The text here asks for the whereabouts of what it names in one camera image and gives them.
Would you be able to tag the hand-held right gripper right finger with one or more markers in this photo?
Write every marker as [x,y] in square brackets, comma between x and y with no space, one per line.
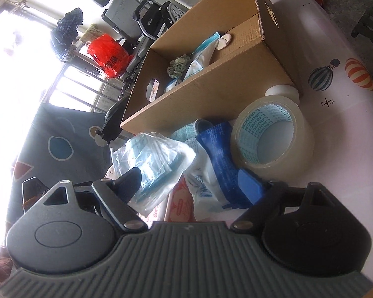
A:
[250,187]

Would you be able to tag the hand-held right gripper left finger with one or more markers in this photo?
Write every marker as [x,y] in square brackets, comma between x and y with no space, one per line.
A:
[130,181]

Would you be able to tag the clear bag of face masks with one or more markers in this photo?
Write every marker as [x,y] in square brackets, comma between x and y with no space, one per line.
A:
[155,155]

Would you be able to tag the blue and white plastic package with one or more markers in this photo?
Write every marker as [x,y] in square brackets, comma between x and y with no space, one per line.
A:
[217,158]

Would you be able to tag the cardboard box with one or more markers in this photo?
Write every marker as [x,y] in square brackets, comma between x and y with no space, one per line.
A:
[220,93]

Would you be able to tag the green and white scrunchie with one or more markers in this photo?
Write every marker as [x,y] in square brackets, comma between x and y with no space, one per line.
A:
[177,65]

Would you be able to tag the pink wet wipes pack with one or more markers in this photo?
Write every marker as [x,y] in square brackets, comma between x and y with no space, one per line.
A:
[180,205]

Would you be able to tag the clear packing tape roll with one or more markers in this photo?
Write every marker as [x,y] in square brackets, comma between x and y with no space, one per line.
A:
[301,136]

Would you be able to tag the light blue towel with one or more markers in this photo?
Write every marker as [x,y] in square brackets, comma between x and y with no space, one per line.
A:
[186,132]

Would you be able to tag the printed blanket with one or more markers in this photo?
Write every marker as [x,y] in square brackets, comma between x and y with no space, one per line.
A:
[65,124]

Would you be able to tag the white oval object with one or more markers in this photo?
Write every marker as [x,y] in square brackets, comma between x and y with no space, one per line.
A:
[224,41]
[153,89]

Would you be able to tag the white round object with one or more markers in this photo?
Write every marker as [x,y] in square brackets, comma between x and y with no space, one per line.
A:
[281,93]

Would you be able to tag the metal window railing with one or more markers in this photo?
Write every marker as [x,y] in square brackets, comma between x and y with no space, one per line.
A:
[80,83]

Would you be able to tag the pink printed tablecloth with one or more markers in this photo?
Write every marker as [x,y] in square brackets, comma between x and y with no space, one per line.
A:
[345,130]

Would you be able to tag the red plastic bag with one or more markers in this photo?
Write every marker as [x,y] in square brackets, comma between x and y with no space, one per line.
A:
[110,56]

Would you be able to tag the blue face masks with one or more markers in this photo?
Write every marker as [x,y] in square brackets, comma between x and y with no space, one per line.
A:
[206,42]

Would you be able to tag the dark checked cloth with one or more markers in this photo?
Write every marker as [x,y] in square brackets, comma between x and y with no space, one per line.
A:
[66,31]

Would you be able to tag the wheelchair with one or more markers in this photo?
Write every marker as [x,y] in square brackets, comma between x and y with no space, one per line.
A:
[149,15]

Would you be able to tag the green folding stool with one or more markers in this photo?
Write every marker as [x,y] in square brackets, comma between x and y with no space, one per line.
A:
[370,21]

